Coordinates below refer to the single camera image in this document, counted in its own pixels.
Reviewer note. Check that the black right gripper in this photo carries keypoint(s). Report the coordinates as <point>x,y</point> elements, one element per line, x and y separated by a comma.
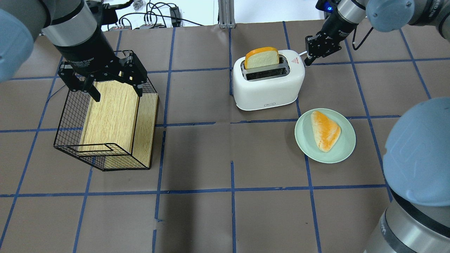
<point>333,25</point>

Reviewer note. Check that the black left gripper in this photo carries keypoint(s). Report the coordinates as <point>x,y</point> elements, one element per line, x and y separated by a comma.
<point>85,51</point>

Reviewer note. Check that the white toaster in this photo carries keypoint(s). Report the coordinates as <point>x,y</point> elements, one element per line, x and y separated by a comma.
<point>270,86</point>

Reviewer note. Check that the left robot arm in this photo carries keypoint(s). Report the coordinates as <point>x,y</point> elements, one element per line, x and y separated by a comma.
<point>74,28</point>

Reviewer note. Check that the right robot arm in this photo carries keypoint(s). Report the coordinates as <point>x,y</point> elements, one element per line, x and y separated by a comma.
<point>416,164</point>

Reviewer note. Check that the bread slice in toaster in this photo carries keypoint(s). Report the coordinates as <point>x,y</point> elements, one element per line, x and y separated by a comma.
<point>261,57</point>

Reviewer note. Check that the wooden shelf board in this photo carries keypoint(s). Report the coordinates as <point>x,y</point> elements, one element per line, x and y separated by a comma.
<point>118,130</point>

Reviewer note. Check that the triangular bread on plate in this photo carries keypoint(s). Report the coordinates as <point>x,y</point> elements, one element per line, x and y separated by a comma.
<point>326,132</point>

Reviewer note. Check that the light green plate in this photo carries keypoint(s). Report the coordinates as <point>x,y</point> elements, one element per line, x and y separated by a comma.
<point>304,137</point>

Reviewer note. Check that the black wire basket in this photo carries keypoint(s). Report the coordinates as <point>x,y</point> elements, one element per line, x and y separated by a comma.
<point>71,124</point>

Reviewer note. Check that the aluminium frame post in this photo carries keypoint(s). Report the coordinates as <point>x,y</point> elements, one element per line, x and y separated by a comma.
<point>226,14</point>

